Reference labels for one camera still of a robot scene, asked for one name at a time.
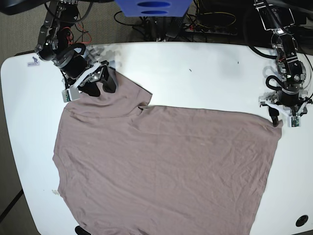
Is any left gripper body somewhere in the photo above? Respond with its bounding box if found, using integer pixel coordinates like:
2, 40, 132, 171
259, 91, 313, 115

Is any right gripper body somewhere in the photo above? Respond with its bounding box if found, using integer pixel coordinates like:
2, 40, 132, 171
60, 55, 110, 90

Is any mauve T-shirt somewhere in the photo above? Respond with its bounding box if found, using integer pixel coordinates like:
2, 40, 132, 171
53, 74, 282, 235

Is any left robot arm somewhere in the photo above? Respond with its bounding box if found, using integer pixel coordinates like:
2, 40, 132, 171
117, 0, 312, 127

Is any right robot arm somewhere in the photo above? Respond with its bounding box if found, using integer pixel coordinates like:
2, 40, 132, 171
35, 0, 118, 102

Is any small table sticker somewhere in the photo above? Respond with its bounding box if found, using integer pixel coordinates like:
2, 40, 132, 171
27, 56, 40, 67

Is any blue plastic bin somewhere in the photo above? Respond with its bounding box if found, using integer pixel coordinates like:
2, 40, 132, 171
115, 0, 192, 17

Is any black table grommet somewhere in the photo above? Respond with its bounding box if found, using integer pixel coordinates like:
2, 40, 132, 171
295, 215, 309, 227

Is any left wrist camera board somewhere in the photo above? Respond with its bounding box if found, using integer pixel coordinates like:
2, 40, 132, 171
288, 116, 301, 127

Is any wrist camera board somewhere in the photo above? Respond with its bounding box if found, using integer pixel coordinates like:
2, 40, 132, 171
288, 116, 301, 127
62, 88, 80, 103

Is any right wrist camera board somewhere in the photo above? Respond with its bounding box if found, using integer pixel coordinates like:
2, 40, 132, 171
62, 88, 80, 103

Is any power strip with red switch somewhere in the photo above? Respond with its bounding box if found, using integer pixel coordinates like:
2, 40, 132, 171
184, 24, 238, 36

